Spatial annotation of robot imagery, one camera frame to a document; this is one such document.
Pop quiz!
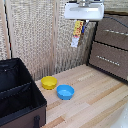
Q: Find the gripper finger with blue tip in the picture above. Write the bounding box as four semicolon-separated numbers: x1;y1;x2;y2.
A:
83;19;90;28

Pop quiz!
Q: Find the black fabric storage box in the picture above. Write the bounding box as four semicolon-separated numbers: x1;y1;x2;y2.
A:
0;57;48;128

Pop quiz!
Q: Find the black storage box strap handle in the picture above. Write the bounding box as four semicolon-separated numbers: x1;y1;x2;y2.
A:
33;114;41;128

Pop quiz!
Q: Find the yellow bowl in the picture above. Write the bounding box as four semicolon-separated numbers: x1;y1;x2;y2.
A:
40;75;59;91

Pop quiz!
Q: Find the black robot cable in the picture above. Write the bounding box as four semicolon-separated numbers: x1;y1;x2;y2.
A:
111;15;128;30

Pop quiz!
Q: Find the brown dresser with drawers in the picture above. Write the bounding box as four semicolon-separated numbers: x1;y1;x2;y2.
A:
86;9;128;84

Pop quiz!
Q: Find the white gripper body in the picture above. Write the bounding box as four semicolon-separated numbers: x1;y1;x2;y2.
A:
63;1;105;22

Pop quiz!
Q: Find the blue bowl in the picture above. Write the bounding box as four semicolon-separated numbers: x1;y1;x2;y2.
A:
55;84;76;101

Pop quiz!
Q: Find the silver drawer handle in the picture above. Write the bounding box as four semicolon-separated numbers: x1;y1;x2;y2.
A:
95;54;121;67
101;28;128;37

